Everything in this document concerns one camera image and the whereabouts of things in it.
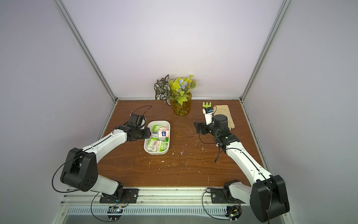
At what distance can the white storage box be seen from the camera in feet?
2.85

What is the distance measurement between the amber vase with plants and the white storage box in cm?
18

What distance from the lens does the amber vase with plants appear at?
0.92 meters
